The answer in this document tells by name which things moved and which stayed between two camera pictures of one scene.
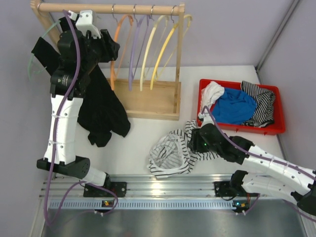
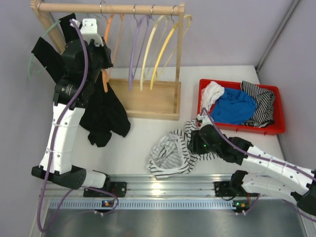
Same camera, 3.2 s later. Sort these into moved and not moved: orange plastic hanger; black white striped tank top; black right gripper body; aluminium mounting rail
Moved: orange plastic hanger
Not moved: aluminium mounting rail; black right gripper body; black white striped tank top
